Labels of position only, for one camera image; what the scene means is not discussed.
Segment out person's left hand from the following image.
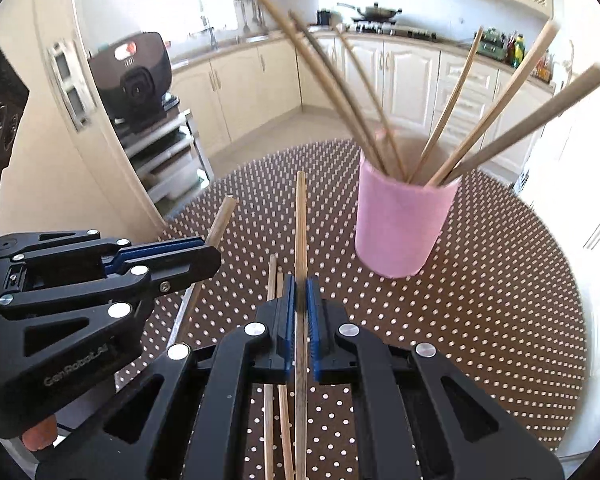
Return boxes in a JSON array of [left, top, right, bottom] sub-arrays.
[[22, 412, 58, 453]]

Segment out black wok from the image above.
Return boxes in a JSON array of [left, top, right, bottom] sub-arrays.
[[336, 2, 403, 22]]

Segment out cream lower kitchen cabinets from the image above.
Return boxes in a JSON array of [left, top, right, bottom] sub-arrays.
[[170, 30, 571, 181]]

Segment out black device with lens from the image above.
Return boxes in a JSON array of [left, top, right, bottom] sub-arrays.
[[87, 31, 173, 133]]

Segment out thin wooden chopstick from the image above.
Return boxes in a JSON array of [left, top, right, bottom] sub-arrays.
[[292, 170, 310, 480], [262, 254, 279, 480], [177, 195, 238, 346], [276, 266, 296, 480]]

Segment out beige kitchen countertop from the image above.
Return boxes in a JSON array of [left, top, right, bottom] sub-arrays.
[[170, 25, 556, 93]]

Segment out pink cup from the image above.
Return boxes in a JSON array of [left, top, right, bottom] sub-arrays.
[[355, 130, 462, 279]]

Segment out metal kitchen faucet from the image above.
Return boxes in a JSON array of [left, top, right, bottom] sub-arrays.
[[200, 15, 218, 51]]

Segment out green countertop appliance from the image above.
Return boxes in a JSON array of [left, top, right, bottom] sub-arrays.
[[480, 27, 506, 61]]

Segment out cream sliding door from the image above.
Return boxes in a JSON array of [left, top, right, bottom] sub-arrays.
[[0, 0, 168, 233]]

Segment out brown polka dot tablecloth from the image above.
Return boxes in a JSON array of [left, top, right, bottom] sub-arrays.
[[115, 139, 588, 480]]

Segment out utensil rail with hanging utensils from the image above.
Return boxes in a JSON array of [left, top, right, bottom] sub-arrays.
[[235, 0, 266, 31]]

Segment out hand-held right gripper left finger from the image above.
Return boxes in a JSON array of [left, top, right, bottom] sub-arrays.
[[35, 274, 298, 480]]

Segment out metal door lock plate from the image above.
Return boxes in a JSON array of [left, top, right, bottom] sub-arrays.
[[46, 40, 100, 133]]

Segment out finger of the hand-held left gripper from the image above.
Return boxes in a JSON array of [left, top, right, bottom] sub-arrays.
[[0, 247, 222, 318], [0, 230, 206, 281]]

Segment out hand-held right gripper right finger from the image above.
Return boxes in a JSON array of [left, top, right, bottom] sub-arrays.
[[306, 276, 566, 480]]

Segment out gas stove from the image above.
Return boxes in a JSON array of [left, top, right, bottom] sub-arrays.
[[347, 20, 438, 42]]

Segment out bunch of wooden chopsticks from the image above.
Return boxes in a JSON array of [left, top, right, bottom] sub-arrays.
[[242, 0, 600, 186]]

